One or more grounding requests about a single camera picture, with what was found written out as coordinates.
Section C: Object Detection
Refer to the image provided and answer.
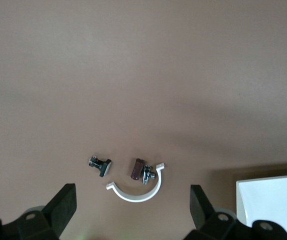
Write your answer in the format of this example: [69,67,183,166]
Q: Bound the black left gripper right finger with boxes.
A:
[183,184,287,240]

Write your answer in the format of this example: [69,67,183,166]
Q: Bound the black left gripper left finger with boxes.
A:
[0,183,78,240]

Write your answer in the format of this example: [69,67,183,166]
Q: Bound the black square push button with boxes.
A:
[87,155,113,178]

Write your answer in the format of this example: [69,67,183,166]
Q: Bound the brown table cover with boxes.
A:
[0,0,287,240]

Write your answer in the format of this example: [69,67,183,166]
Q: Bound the white half-ring clamp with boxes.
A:
[105,162,165,203]

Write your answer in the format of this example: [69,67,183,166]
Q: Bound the brown-handled metal valve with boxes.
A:
[129,157,157,185]

